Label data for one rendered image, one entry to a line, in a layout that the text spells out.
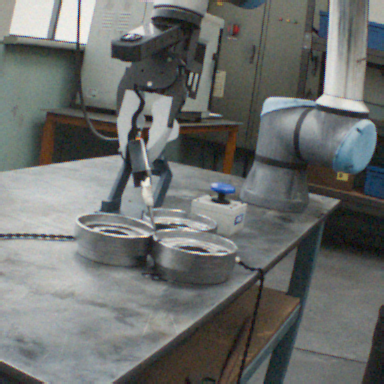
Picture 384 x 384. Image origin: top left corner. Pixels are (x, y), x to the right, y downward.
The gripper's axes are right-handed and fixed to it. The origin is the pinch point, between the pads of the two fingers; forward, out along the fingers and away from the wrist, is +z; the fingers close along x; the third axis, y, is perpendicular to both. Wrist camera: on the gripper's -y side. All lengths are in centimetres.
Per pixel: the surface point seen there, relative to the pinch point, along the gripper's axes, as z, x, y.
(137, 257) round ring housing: 12.4, -5.6, -4.8
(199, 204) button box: 6.4, -2.8, 19.4
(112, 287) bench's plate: 14.8, -7.3, -13.4
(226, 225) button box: 8.6, -7.8, 19.8
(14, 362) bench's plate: 17.9, -11.2, -36.5
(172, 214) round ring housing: 8.1, -2.0, 11.7
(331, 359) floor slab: 71, -20, 173
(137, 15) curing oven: -66, 120, 196
